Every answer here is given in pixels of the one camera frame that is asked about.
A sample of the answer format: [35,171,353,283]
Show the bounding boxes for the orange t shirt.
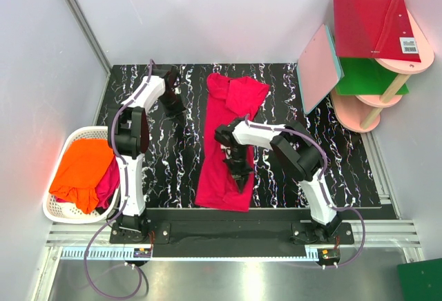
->
[49,139,114,214]

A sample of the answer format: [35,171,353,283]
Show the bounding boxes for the purple cable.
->
[243,114,365,269]
[82,59,156,298]

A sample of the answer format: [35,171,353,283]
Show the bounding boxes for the dark green board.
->
[397,258,442,301]

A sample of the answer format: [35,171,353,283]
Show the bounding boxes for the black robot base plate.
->
[110,208,361,260]

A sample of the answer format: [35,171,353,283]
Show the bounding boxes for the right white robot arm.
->
[215,117,342,244]

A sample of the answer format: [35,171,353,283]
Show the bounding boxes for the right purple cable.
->
[243,114,365,269]

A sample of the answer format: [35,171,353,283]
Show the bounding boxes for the aluminium frame rail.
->
[48,0,112,70]

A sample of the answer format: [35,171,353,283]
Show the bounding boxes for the red acrylic sheet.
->
[333,0,421,62]

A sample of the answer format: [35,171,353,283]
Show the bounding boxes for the pink board teal edge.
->
[297,24,343,115]

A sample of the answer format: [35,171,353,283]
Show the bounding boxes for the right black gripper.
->
[224,144,254,194]

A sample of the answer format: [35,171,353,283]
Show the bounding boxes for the white plastic laundry basket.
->
[42,126,120,224]

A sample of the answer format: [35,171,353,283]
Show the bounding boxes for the magenta t shirt in basket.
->
[49,158,119,214]

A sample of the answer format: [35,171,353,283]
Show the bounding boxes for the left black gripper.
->
[159,91,186,128]

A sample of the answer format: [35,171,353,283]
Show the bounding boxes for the green acrylic sheet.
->
[335,57,398,96]

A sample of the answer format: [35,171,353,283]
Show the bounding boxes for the pink wooden tiered shelf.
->
[331,0,434,133]

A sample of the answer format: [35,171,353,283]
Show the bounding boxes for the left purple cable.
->
[82,59,156,298]

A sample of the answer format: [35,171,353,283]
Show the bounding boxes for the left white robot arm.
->
[108,64,185,243]

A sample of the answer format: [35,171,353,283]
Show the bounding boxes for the crimson red t shirt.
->
[195,73,269,212]

